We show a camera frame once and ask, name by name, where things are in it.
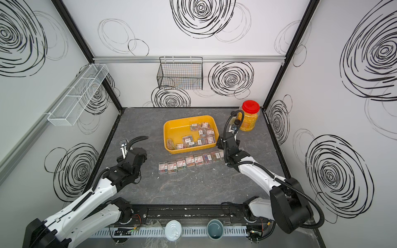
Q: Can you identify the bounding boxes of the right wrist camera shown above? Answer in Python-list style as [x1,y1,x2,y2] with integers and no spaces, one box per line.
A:
[230,119,241,135]

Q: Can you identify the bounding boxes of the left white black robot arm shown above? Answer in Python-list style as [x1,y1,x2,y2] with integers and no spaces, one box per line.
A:
[22,148,147,248]

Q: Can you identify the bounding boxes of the white slotted cable duct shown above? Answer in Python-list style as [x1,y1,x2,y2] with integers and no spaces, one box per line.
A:
[91,226,248,239]

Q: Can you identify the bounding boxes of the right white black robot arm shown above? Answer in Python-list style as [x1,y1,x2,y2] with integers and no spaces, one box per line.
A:
[217,132,325,234]

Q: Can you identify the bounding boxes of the black wire wall basket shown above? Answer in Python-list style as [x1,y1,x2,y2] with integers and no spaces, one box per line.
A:
[156,56,204,90]

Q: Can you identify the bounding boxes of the grey green cup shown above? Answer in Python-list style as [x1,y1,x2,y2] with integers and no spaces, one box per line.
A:
[207,219,224,240]

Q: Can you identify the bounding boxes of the yellow plastic storage tray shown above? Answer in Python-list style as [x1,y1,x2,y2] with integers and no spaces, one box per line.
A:
[163,115,220,155]

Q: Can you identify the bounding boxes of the clear paper clip box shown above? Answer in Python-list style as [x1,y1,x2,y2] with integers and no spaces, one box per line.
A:
[158,161,168,175]
[167,161,177,174]
[210,151,221,162]
[176,158,187,171]
[185,156,195,167]
[203,153,213,164]
[193,154,205,166]
[219,150,224,160]

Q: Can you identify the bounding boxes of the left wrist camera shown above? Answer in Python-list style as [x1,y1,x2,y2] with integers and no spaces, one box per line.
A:
[120,139,128,159]

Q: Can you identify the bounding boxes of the tilted paper clip box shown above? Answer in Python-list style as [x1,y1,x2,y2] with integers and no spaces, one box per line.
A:
[166,138,175,150]

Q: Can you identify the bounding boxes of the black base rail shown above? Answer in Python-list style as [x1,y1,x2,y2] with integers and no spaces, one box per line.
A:
[61,204,312,225]

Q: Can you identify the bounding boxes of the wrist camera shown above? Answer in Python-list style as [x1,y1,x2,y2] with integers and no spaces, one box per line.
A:
[230,119,241,135]
[120,139,128,159]

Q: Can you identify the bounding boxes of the red lid corn jar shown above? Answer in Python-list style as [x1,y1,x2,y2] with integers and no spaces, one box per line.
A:
[238,100,260,132]

